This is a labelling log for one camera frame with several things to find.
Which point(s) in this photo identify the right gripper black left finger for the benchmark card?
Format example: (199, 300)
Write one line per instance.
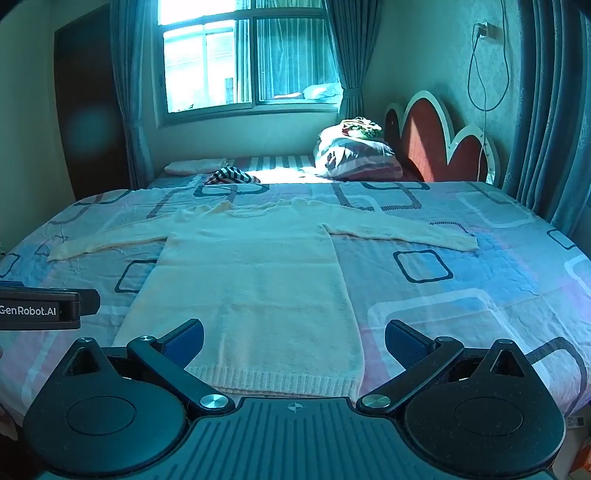
(111, 412)

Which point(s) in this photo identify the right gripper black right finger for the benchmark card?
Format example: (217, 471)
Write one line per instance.
(468, 412)

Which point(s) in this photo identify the cream knitted sweater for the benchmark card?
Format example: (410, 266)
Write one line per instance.
(265, 282)

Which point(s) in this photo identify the patterned bed quilt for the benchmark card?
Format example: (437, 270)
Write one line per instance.
(525, 282)

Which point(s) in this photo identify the pink small pillow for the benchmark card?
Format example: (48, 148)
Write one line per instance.
(195, 167)

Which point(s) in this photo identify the striped folded garment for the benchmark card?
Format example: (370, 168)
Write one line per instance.
(231, 175)

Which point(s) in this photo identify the near teal curtain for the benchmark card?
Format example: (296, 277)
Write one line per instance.
(549, 166)

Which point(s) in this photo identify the teal curtain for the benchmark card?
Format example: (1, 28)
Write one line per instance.
(127, 20)
(354, 26)
(549, 166)

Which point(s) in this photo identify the red heart headboard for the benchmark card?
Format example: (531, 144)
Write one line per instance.
(425, 143)

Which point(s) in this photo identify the striped grey pillow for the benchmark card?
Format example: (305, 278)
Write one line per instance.
(340, 157)

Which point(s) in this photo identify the left teal curtain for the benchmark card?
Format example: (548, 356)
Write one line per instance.
(127, 20)

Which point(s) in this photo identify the colourful folded cloth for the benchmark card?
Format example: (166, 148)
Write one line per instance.
(361, 128)

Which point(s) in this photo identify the white item on windowsill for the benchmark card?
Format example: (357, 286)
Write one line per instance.
(323, 92)

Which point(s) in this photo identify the right teal curtain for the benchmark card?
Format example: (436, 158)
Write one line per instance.
(354, 26)

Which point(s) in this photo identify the window with frame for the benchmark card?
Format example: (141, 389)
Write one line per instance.
(225, 58)

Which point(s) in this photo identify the wall socket with charger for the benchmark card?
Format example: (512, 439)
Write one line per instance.
(488, 31)

